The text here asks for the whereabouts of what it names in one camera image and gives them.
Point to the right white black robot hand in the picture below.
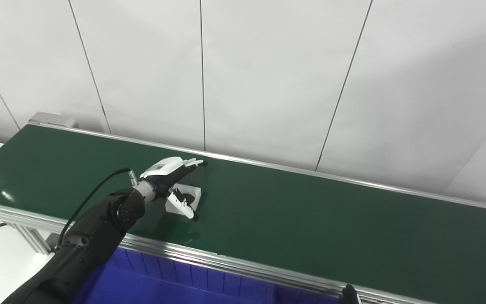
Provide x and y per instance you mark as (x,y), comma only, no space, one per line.
(349,295)

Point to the white square part with hole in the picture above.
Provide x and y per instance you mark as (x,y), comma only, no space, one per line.
(194,194)

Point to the grey conveyor end housing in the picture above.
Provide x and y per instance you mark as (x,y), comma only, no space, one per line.
(53,119)

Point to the blue bin with white parts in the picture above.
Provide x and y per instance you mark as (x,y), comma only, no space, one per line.
(163,283)

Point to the blue bin with black parts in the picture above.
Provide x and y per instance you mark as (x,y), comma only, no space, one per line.
(302,297)

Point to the aluminium conveyor leg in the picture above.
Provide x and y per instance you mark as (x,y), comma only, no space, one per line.
(32,238)

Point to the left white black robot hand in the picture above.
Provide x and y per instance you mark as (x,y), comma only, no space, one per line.
(165,166)

